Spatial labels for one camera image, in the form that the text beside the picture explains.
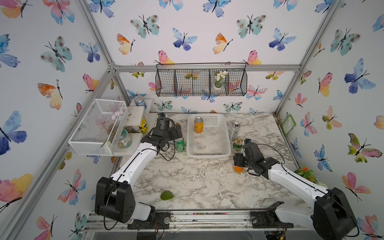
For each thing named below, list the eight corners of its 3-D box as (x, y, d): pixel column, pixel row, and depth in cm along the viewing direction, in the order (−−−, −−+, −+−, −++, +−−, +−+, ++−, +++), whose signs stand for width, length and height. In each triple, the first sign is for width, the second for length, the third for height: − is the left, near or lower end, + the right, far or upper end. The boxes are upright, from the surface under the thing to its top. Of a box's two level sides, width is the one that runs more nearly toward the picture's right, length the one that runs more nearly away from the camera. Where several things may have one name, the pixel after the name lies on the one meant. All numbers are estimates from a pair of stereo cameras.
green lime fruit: (160, 200, 82) (160, 199, 81) (162, 191, 85) (161, 190, 83) (173, 200, 82) (172, 199, 81) (174, 191, 85) (173, 190, 83)
